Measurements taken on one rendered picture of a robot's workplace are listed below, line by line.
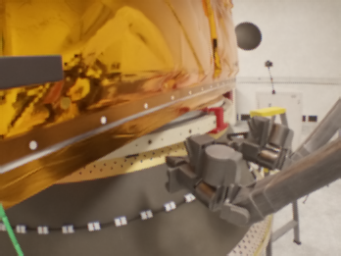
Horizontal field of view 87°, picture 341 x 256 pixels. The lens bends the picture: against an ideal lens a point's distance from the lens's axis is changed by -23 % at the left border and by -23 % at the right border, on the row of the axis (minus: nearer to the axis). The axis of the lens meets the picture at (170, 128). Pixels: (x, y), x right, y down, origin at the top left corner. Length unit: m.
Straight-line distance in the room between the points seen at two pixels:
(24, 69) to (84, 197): 0.51
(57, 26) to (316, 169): 0.42
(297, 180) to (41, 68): 0.39
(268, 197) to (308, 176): 0.08
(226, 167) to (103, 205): 0.40
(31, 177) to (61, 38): 0.19
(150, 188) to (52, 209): 0.31
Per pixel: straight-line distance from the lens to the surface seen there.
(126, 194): 0.69
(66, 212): 0.70
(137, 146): 0.65
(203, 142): 0.43
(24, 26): 0.29
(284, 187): 0.39
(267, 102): 4.34
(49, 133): 0.33
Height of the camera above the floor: 1.88
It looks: 13 degrees down
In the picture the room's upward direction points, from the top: 4 degrees counter-clockwise
